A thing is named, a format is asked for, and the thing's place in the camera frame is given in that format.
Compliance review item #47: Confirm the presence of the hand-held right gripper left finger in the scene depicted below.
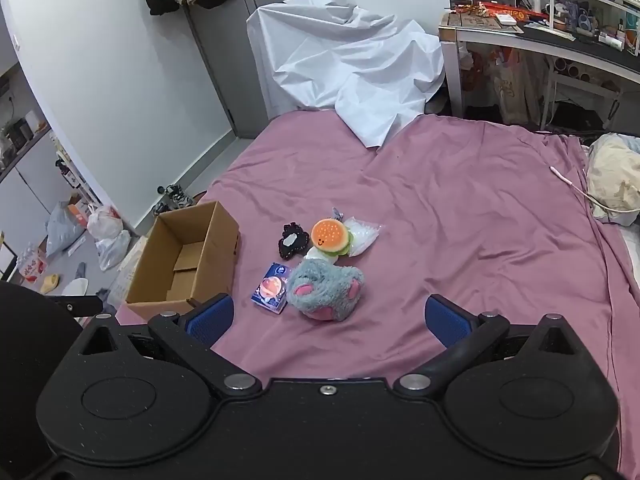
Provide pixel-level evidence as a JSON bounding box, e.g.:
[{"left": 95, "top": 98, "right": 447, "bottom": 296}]
[{"left": 80, "top": 294, "right": 264, "bottom": 397}]

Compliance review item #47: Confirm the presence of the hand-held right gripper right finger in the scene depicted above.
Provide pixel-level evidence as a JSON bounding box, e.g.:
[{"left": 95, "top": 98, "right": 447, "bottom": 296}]
[{"left": 394, "top": 293, "right": 585, "bottom": 397}]

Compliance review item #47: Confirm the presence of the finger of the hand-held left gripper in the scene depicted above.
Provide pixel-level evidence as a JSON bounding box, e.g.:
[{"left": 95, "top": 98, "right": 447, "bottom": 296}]
[{"left": 47, "top": 295, "right": 107, "bottom": 318}]

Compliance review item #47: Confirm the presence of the brown cardboard box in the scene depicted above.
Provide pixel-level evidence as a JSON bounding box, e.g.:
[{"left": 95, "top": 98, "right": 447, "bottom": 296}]
[{"left": 124, "top": 201, "right": 241, "bottom": 321}]

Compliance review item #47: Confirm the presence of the grey pink plush slipper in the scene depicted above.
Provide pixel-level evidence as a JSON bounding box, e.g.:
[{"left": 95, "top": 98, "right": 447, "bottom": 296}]
[{"left": 285, "top": 258, "right": 365, "bottom": 322}]

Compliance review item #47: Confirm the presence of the white soft bundle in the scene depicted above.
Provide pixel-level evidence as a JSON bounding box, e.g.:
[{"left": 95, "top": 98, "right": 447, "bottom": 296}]
[{"left": 304, "top": 246, "right": 342, "bottom": 267}]

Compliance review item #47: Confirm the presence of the orange burger plush toy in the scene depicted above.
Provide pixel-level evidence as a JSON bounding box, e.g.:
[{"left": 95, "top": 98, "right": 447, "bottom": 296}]
[{"left": 310, "top": 218, "right": 350, "bottom": 257}]

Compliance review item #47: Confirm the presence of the red white package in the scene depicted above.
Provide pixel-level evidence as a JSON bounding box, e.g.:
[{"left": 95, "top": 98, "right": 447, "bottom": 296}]
[{"left": 17, "top": 247, "right": 49, "bottom": 286}]

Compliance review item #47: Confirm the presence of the white plastic bag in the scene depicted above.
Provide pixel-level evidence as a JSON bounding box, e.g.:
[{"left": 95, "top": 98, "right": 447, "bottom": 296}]
[
  {"left": 94, "top": 229, "right": 132, "bottom": 272},
  {"left": 87, "top": 203, "right": 124, "bottom": 241}
]

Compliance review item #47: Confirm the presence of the grey plastic bag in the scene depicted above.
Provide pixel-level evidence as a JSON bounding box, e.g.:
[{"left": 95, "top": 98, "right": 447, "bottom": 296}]
[{"left": 45, "top": 200, "right": 86, "bottom": 256}]

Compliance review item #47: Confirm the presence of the orange small box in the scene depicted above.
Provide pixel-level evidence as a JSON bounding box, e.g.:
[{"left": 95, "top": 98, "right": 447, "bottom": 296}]
[{"left": 67, "top": 194, "right": 89, "bottom": 226}]

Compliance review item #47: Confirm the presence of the pink bed sheet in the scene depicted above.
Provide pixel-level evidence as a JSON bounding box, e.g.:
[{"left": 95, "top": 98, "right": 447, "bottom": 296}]
[{"left": 115, "top": 110, "right": 640, "bottom": 480}]

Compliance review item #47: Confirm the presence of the clear bag of white filling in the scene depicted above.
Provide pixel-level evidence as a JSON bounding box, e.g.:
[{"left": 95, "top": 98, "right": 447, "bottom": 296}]
[{"left": 344, "top": 216, "right": 386, "bottom": 259}]

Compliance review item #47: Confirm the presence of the cream pillow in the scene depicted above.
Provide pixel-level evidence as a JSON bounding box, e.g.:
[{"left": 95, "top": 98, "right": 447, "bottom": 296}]
[{"left": 586, "top": 133, "right": 640, "bottom": 226}]

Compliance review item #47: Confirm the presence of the cream paper bag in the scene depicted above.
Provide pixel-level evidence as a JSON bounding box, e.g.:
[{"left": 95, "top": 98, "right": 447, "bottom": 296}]
[{"left": 492, "top": 49, "right": 544, "bottom": 127}]

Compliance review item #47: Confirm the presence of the orange printed bag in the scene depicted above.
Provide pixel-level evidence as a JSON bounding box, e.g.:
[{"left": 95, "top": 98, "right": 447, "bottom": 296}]
[{"left": 459, "top": 44, "right": 502, "bottom": 112}]

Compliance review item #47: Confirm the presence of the grey door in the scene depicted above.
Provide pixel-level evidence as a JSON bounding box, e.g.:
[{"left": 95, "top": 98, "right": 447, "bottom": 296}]
[{"left": 184, "top": 0, "right": 303, "bottom": 140}]

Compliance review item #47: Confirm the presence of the white cover sheet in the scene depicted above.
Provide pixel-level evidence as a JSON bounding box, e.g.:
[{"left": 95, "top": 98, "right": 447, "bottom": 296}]
[{"left": 246, "top": 0, "right": 446, "bottom": 150}]

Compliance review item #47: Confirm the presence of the white desk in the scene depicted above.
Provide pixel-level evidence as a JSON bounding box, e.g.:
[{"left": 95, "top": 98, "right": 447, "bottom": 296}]
[{"left": 438, "top": 9, "right": 640, "bottom": 127}]

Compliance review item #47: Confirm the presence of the red long packet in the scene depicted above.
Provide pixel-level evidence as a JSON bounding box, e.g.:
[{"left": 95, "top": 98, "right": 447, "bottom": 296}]
[{"left": 452, "top": 2, "right": 547, "bottom": 19}]

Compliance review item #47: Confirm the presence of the white desk shelf riser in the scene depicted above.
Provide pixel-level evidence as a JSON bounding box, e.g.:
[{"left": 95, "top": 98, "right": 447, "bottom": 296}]
[{"left": 532, "top": 0, "right": 640, "bottom": 55}]

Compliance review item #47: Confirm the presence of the white charging cable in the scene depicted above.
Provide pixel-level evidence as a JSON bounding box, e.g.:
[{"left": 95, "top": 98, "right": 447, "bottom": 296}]
[{"left": 549, "top": 166, "right": 611, "bottom": 217}]

